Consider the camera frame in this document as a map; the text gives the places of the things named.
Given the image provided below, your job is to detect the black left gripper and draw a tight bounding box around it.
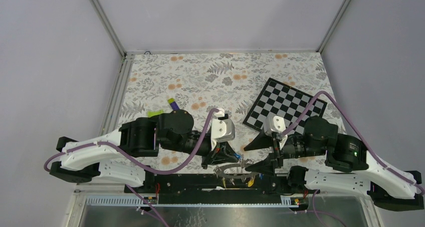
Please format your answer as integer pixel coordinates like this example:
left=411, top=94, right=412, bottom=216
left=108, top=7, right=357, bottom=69
left=162, top=131, right=240, bottom=170

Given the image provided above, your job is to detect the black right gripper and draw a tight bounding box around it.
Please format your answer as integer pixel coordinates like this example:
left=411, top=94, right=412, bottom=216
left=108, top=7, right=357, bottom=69
left=243, top=124, right=325, bottom=176

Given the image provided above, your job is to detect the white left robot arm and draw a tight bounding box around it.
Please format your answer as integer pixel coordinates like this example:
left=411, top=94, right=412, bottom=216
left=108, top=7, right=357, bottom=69
left=44, top=108, right=239, bottom=192

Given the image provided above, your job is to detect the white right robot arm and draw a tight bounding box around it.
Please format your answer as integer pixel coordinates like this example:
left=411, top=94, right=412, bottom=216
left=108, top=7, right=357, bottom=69
left=245, top=116, right=424, bottom=211

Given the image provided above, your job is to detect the black white chessboard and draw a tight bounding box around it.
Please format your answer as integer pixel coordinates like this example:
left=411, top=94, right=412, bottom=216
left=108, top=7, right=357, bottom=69
left=243, top=78, right=313, bottom=131

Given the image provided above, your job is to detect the purple yellow marker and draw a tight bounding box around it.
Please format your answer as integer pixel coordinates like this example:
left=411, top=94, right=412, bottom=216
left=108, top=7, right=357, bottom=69
left=167, top=98, right=181, bottom=113

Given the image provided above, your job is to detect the green marker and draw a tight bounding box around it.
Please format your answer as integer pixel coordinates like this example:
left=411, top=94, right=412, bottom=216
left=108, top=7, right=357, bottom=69
left=147, top=110, right=163, bottom=117

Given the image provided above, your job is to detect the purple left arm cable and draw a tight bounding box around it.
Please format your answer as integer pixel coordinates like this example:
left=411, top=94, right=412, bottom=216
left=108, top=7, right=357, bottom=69
left=44, top=107, right=223, bottom=227

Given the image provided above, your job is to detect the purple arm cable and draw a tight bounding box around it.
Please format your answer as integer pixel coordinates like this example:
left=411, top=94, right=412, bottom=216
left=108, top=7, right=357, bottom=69
left=44, top=107, right=223, bottom=227
left=276, top=91, right=425, bottom=227

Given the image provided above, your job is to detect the black front rail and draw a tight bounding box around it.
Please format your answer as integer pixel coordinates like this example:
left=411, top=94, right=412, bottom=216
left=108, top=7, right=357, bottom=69
left=133, top=173, right=314, bottom=195

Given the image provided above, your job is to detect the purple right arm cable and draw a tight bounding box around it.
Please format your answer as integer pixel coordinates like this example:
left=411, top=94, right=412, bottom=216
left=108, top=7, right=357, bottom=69
left=276, top=91, right=425, bottom=227

